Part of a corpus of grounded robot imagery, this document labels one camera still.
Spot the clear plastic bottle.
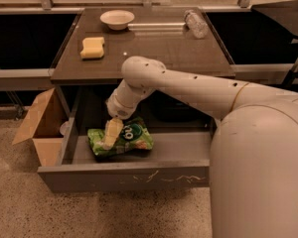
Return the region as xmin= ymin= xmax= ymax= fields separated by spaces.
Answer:
xmin=184 ymin=10 xmax=209 ymax=39

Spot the white ceramic bowl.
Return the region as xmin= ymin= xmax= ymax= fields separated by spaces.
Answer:
xmin=100 ymin=10 xmax=135 ymax=31

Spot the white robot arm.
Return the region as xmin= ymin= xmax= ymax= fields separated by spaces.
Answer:
xmin=107 ymin=57 xmax=298 ymax=238

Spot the yellow sponge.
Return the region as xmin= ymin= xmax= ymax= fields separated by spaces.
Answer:
xmin=80 ymin=37 xmax=104 ymax=60

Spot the black table leg frame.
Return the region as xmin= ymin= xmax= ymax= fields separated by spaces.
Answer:
xmin=282 ymin=58 xmax=298 ymax=88

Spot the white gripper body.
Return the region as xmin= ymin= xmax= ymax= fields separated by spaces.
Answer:
xmin=106 ymin=80 xmax=154 ymax=120

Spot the grey open drawer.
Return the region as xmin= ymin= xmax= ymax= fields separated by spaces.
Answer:
xmin=38 ymin=85 xmax=217 ymax=192

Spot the brown cardboard box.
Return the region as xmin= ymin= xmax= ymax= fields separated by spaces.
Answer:
xmin=12 ymin=88 xmax=68 ymax=167

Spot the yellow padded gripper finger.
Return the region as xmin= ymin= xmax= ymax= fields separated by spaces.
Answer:
xmin=103 ymin=118 xmax=123 ymax=150

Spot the green rice chip bag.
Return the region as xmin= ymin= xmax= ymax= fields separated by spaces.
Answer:
xmin=87 ymin=117 xmax=154 ymax=158

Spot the grey counter cabinet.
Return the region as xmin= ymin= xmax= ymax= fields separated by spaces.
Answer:
xmin=51 ymin=8 xmax=237 ymax=118

